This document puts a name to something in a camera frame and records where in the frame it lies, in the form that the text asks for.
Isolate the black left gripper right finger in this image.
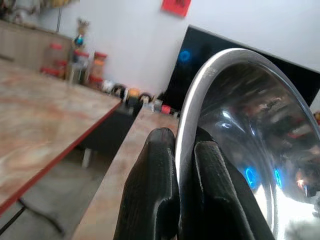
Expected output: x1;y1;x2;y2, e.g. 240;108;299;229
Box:
179;139;276;240

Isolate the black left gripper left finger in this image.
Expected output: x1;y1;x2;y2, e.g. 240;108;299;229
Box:
117;126;181;240

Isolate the shiny steel plate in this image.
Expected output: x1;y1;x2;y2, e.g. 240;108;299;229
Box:
174;47;320;240

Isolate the beige marble top table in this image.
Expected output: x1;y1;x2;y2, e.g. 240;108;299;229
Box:
72;107;181;240

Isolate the small orange object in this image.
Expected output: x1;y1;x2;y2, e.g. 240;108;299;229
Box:
127;87;140;99

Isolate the grey floor cloth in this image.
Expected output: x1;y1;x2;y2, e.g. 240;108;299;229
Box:
19;188;85;235

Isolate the small white cup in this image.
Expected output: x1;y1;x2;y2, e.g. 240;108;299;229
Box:
102;80;115;93

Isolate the marble table with red edge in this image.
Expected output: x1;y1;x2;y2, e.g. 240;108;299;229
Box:
0;58;123;216

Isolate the orange-filled jar with red lid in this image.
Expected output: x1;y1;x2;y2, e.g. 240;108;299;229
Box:
88;51;109;89

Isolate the clear jar with red lid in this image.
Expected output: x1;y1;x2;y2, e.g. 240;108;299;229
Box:
41;42;66;78
68;50;90;85

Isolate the black flat screen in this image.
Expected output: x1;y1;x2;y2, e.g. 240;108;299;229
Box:
163;24;320;113

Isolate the colourful figurine with blue ball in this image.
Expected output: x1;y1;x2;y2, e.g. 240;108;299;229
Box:
71;17;91;52

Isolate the wooden sideboard cabinet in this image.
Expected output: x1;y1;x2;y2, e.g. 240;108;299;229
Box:
0;19;75;75

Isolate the black floor cable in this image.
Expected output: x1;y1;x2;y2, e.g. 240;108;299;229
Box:
0;206;27;237

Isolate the red paper wall decoration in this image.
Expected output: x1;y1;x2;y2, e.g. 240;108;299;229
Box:
160;0;193;18

